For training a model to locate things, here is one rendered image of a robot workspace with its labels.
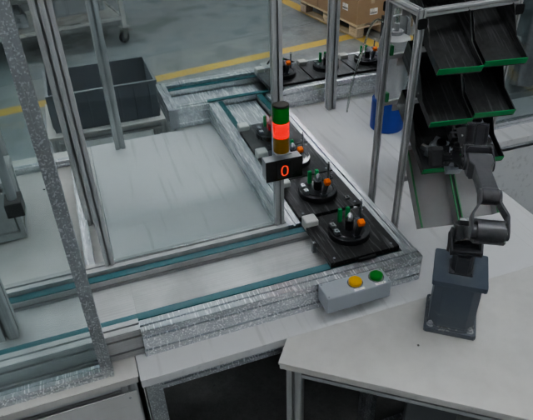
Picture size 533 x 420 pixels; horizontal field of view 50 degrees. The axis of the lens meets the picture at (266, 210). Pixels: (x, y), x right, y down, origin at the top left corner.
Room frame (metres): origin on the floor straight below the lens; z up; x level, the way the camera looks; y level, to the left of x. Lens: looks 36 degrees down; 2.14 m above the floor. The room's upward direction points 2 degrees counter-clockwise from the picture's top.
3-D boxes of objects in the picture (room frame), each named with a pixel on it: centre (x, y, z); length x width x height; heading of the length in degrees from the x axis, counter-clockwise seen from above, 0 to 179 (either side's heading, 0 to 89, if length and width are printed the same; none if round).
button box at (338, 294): (1.26, -0.26, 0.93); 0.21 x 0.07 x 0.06; 109
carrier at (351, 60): (3.00, -0.58, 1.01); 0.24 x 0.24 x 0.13; 19
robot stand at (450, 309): (1.20, -0.54, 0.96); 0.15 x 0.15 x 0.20; 72
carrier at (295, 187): (1.73, -0.19, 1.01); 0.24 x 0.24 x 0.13; 19
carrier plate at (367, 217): (1.49, -0.27, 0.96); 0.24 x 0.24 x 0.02; 19
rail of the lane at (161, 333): (1.26, -0.06, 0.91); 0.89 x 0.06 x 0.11; 109
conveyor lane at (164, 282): (1.42, 0.02, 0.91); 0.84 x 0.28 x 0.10; 109
